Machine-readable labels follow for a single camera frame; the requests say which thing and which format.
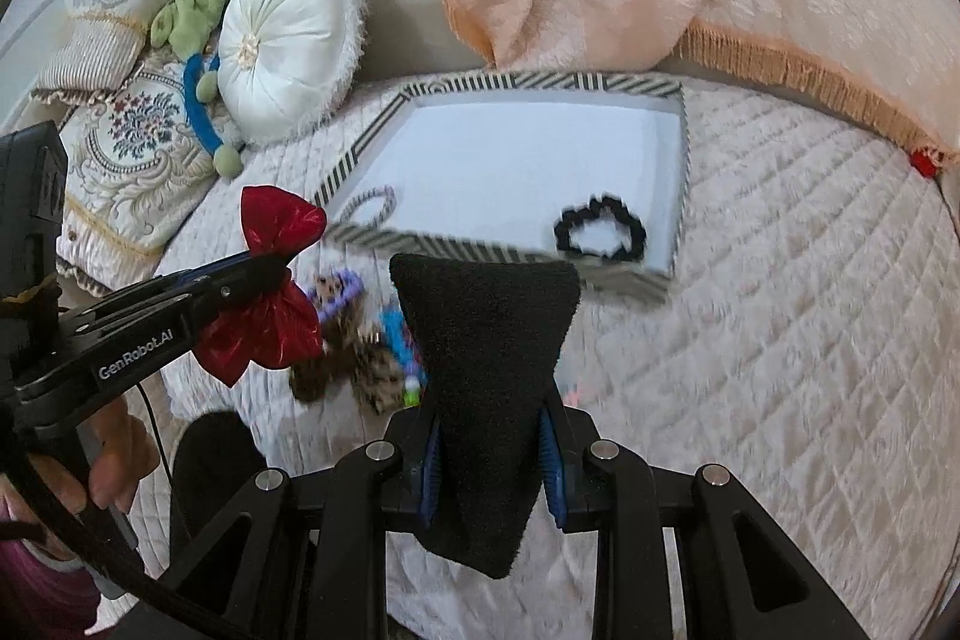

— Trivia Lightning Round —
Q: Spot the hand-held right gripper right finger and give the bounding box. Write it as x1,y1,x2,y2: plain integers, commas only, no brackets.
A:
536,389,871,640

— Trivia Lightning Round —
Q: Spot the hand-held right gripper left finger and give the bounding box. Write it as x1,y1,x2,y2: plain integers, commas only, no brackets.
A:
154,411,443,640

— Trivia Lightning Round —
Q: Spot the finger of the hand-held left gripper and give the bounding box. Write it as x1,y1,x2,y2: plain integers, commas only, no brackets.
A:
154,250,292,295
180,269,295,342

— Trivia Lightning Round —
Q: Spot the red bow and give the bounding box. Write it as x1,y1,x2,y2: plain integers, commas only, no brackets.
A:
193,185,329,386

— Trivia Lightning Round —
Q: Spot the purple bead bracelet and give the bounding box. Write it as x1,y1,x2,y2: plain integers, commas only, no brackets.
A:
310,269,366,323

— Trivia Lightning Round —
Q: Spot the leopard scrunchie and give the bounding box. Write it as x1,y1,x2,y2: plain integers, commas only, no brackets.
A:
309,274,352,313

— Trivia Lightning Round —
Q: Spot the beige leopard bow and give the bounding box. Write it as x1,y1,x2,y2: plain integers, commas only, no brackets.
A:
349,332,421,417

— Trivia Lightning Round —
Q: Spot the brown scrunchie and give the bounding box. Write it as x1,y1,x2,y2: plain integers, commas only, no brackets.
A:
289,319,361,405

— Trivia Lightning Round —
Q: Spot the blue crystal bracelet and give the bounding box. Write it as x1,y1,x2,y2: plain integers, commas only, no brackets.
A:
377,302,422,380

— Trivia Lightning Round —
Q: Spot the striped tray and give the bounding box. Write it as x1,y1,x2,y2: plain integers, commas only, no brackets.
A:
313,70,689,310

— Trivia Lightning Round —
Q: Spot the person's left hand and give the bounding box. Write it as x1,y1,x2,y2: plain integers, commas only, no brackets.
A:
0,396,161,562

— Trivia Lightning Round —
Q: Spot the floral embroidered pillow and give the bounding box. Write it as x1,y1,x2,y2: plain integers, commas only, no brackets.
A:
54,47,245,298

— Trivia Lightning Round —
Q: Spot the dark cloth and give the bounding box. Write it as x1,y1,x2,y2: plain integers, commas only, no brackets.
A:
171,411,269,615

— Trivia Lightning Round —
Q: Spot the white round cushion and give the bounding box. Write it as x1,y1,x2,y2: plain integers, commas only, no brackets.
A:
216,0,370,148

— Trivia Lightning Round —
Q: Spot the black scrunchie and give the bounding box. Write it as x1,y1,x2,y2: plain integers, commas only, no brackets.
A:
553,195,647,265

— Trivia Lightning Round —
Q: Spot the magenta clothing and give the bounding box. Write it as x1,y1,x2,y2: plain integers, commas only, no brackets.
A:
0,539,102,640

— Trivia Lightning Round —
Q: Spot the quilted cream bedspread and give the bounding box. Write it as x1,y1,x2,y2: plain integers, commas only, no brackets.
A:
156,77,955,640

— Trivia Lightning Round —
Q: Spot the grey hair tie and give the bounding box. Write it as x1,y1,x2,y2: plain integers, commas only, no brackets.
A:
330,184,397,247

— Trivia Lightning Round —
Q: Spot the black cable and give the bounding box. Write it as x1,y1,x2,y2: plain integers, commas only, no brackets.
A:
0,411,252,640

